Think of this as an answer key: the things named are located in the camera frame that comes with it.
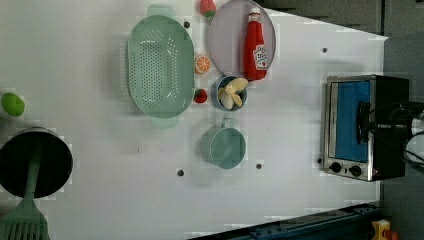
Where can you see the red ketchup bottle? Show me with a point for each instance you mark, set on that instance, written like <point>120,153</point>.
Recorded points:
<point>255,59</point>

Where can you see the green oval colander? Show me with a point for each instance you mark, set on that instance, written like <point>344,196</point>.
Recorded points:
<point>160,59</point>

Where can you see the black toaster oven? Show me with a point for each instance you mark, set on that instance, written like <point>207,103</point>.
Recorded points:
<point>364,129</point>

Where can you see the orange slice toy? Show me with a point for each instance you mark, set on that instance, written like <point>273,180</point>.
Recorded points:
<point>202,64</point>

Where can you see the small red tomato toy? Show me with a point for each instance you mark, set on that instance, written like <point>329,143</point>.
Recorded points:
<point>200,96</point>

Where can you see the red strawberry toy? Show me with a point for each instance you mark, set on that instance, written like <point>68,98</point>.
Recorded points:
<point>207,8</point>

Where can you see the green lime toy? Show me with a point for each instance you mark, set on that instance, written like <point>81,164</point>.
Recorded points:
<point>12,104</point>

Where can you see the blue bowl with banana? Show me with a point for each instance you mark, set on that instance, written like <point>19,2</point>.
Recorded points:
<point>231,93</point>

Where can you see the blue metal frame rail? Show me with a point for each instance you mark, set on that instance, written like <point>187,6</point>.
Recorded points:
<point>349,223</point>

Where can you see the green slotted spatula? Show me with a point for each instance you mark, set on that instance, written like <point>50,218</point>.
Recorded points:
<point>25,221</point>

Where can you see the lilac round plate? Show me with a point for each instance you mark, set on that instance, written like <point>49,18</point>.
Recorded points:
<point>227,34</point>

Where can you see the black round pot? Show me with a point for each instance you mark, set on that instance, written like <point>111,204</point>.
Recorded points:
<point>55,166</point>

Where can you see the green mug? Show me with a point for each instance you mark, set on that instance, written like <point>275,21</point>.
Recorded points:
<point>223,146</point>

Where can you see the blue oven door with handle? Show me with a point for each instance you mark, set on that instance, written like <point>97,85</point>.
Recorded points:
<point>345,98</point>

